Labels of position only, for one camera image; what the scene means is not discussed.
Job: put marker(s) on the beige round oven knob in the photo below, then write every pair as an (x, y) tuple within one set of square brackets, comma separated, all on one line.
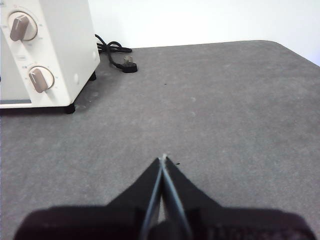
[(41, 78), (22, 27)]

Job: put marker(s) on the white Toshiba toaster oven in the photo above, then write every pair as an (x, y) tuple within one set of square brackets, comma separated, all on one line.
[(65, 37)]

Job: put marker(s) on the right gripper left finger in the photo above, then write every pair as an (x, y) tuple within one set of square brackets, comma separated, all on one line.
[(105, 220)]

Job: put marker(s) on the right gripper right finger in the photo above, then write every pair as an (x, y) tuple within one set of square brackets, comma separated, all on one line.
[(212, 222)]

